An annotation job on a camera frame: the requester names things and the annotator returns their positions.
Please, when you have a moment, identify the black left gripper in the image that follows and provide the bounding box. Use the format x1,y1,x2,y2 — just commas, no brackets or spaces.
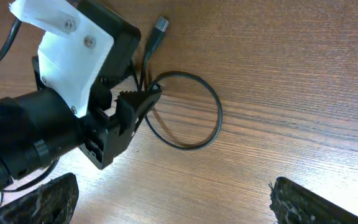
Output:
31,55,163,171

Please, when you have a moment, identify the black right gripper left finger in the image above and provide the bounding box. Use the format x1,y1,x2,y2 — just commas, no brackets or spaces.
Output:
0,173,79,224

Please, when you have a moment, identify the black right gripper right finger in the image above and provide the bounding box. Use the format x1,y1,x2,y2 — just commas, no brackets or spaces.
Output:
268,177,358,224

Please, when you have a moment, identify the black USB cable looped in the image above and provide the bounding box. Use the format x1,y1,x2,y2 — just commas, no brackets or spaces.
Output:
129,16,223,151

